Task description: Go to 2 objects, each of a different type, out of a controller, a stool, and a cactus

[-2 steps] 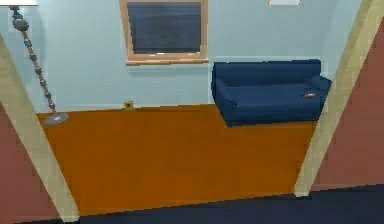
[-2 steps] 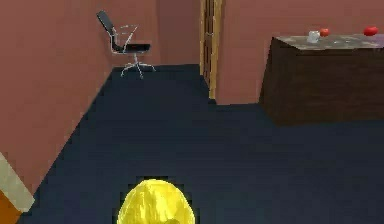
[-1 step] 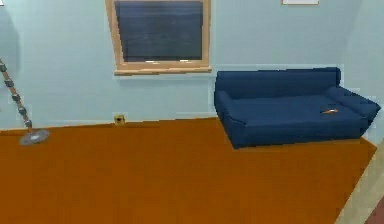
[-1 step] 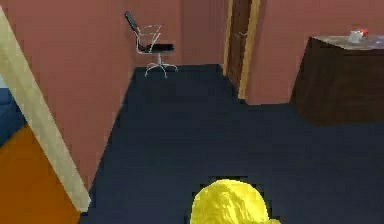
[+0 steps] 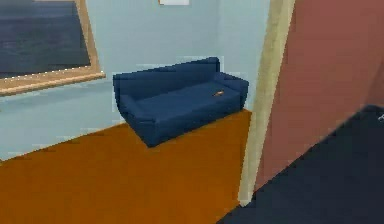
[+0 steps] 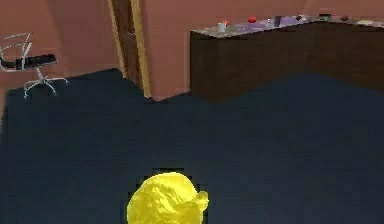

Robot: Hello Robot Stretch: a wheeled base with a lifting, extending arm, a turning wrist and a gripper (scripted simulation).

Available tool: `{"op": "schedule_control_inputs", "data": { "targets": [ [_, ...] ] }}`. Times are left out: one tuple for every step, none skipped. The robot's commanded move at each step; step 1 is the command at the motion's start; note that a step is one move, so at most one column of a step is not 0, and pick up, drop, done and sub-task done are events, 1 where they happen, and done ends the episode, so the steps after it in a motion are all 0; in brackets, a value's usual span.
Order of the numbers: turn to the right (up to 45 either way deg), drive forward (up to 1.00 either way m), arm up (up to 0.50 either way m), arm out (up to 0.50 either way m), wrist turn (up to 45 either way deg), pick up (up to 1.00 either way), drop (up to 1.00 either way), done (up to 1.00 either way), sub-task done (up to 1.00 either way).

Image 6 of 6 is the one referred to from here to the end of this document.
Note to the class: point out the yellow round object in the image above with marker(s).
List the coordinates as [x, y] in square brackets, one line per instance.
[165, 200]

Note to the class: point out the white cup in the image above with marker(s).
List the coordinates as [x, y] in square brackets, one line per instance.
[221, 27]

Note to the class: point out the brown wooden room door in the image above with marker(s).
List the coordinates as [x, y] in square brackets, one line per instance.
[128, 43]

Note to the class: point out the small red object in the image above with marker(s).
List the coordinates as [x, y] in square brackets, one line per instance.
[226, 22]

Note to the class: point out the dark brown counter cabinet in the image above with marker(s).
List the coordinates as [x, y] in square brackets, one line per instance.
[273, 60]

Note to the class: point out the small dark object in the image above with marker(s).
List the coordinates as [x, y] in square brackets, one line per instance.
[299, 18]

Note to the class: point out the dark green flat dish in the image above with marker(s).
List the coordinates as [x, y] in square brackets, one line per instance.
[324, 15]

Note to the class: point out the black office chair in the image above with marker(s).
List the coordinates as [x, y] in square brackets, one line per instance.
[33, 61]

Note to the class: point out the dark red round fruit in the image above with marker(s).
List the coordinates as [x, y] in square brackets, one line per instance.
[344, 18]

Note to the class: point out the pale flat book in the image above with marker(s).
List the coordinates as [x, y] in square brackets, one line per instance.
[366, 23]

